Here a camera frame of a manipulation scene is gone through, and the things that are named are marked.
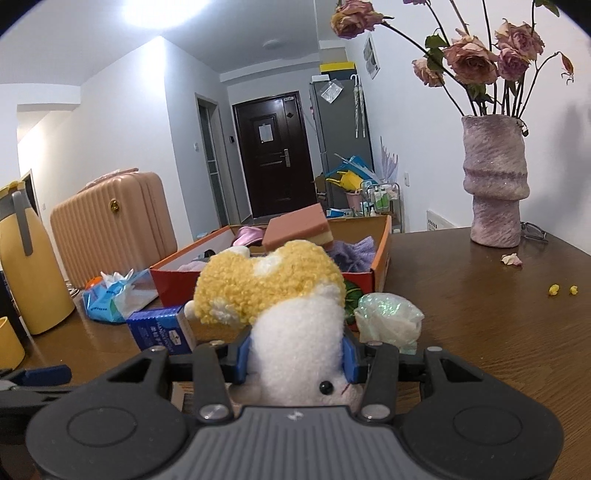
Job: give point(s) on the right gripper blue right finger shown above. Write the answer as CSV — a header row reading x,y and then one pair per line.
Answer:
x,y
353,359

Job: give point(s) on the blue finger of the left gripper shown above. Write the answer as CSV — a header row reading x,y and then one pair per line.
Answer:
x,y
46,377

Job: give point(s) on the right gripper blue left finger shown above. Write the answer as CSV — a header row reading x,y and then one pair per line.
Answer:
x,y
242,360

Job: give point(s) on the small blue tissue packet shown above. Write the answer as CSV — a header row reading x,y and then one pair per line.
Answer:
x,y
167,327

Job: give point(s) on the yellow white plush toy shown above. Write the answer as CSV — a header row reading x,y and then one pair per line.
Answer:
x,y
293,301

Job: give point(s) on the purple knitted cloth pouch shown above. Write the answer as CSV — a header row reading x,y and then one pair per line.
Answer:
x,y
353,257

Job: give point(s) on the pink yellow layered sponge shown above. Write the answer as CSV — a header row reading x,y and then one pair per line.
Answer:
x,y
308,223

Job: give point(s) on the purple satin scrunchie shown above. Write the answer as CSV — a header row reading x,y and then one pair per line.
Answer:
x,y
249,235

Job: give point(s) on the light pink soft cloth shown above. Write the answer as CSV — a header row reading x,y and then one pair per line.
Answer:
x,y
193,266

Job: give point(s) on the yellow ceramic mug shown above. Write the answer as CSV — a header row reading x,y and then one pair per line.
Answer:
x,y
12,352

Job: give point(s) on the iridescent white plastic pouch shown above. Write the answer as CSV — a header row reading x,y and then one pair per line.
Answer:
x,y
389,318

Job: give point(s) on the yellow thermos jug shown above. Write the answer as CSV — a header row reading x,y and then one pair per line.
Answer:
x,y
30,265

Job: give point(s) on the blue tissue pack open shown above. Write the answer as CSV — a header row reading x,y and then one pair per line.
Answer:
x,y
115,297

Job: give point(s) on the orange fruit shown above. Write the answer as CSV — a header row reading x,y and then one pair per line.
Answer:
x,y
92,282

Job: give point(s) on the red orange cardboard box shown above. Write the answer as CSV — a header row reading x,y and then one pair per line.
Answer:
x,y
369,272

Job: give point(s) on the pink ribbed suitcase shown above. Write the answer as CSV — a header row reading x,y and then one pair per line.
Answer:
x,y
117,223

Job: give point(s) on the yellow blue bags pile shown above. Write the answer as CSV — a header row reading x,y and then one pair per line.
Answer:
x,y
351,174

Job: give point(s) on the fallen pink petal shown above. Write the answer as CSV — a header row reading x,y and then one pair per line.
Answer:
x,y
512,260

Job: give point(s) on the dark brown entrance door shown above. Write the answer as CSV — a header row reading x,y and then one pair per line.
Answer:
x,y
276,160

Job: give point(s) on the black eyeglasses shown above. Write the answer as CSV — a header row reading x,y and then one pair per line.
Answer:
x,y
532,232

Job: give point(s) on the pink textured ceramic vase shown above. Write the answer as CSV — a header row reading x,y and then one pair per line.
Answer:
x,y
496,175

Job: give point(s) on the grey refrigerator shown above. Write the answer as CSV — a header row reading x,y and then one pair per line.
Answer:
x,y
335,123

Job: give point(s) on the white folded umbrella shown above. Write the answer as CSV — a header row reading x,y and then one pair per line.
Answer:
x,y
360,113

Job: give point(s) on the yellow box on fridge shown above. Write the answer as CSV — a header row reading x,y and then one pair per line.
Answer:
x,y
326,68

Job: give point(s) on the dried pink rose bouquet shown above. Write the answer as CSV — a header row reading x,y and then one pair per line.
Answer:
x,y
498,74

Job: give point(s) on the white board leaning on wall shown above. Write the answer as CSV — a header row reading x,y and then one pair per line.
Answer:
x,y
437,222

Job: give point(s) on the wire rack with bottles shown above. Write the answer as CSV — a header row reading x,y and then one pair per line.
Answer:
x,y
383,199

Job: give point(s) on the wall electrical panel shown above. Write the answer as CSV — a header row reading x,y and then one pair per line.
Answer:
x,y
370,57

